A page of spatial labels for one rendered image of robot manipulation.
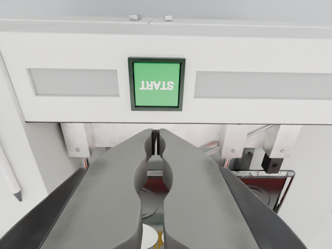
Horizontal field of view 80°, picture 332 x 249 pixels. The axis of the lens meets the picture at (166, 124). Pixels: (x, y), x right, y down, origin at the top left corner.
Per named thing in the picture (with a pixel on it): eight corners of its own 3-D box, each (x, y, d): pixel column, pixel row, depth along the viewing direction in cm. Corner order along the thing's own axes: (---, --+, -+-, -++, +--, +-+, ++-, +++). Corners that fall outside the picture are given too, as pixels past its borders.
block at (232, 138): (235, 147, 35) (241, 158, 32) (216, 147, 35) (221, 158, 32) (245, 105, 31) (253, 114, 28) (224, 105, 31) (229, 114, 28)
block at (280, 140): (280, 148, 35) (290, 158, 33) (261, 147, 35) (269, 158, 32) (296, 106, 31) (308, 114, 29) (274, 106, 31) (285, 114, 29)
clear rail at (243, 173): (291, 173, 37) (295, 179, 36) (86, 173, 36) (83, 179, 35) (293, 167, 36) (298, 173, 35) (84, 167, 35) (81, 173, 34)
